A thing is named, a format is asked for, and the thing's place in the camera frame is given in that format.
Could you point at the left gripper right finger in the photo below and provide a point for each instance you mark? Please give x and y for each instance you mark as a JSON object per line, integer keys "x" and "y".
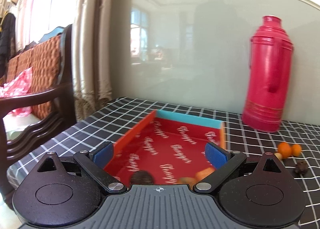
{"x": 226, "y": 165}

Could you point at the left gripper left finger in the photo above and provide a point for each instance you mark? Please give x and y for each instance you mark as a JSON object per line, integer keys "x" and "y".
{"x": 94, "y": 162}

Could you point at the dark brown water chestnut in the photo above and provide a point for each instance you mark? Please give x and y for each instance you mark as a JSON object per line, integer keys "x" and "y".
{"x": 301, "y": 167}
{"x": 141, "y": 178}

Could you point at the carrot piece upper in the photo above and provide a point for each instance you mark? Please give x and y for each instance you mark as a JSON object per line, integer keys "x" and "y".
{"x": 204, "y": 173}

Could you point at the carrot piece with top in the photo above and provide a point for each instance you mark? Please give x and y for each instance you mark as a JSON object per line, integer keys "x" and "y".
{"x": 187, "y": 181}

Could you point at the small yellowish round fruit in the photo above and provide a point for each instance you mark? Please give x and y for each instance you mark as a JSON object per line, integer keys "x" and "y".
{"x": 278, "y": 155}

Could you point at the red cardboard box tray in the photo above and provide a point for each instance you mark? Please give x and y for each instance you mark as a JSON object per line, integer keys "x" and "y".
{"x": 168, "y": 145}

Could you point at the orange tangerine upper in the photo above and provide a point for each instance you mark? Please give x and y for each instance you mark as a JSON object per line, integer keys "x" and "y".
{"x": 284, "y": 149}

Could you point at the orange tangerine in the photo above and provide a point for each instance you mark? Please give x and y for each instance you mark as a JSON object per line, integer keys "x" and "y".
{"x": 284, "y": 149}
{"x": 296, "y": 150}

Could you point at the orange tangerine far right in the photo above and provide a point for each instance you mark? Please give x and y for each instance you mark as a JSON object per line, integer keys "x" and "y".
{"x": 296, "y": 150}

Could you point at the black white checkered tablecloth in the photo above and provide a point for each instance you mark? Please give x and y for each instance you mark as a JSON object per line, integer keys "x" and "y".
{"x": 111, "y": 122}

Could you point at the dark wooden armchair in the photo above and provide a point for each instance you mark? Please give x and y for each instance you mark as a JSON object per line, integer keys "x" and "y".
{"x": 50, "y": 99}

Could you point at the pink plastic bag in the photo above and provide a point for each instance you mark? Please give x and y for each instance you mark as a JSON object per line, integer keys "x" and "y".
{"x": 19, "y": 87}

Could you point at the orange woven seat cushion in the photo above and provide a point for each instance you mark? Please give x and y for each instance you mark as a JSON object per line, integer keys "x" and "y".
{"x": 45, "y": 59}

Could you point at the red thermos flask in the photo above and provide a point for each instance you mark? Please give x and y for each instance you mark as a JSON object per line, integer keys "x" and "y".
{"x": 270, "y": 61}

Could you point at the beige curtain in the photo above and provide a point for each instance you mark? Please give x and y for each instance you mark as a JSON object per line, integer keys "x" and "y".
{"x": 90, "y": 57}

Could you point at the black hanging jacket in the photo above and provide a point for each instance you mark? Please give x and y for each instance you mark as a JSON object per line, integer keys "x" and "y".
{"x": 8, "y": 43}

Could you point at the straw hat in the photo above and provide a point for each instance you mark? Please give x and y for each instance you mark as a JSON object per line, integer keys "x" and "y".
{"x": 14, "y": 2}

